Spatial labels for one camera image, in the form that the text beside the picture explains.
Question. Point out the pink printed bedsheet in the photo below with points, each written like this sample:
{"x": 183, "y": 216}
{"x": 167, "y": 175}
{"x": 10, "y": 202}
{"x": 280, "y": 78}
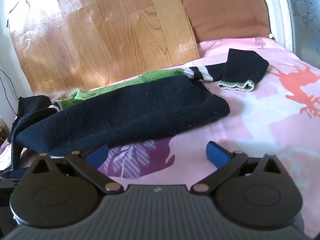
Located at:
{"x": 250, "y": 120}

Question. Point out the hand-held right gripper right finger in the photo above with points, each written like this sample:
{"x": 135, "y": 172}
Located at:
{"x": 217, "y": 154}

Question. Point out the black and green knit sweater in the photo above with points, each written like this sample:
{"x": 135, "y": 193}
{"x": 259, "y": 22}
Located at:
{"x": 125, "y": 112}

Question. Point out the brown headboard cushion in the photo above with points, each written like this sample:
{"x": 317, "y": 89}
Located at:
{"x": 225, "y": 15}

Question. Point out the white framed window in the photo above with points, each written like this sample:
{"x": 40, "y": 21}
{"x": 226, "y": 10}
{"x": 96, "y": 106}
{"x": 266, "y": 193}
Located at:
{"x": 303, "y": 17}

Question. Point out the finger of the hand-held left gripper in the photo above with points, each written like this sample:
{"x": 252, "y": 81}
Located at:
{"x": 10, "y": 174}

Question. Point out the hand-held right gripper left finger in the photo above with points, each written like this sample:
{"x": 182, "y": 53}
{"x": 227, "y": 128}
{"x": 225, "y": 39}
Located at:
{"x": 96, "y": 155}

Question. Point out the wood pattern board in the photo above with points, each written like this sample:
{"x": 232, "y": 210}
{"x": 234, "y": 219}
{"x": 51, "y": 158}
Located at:
{"x": 112, "y": 30}

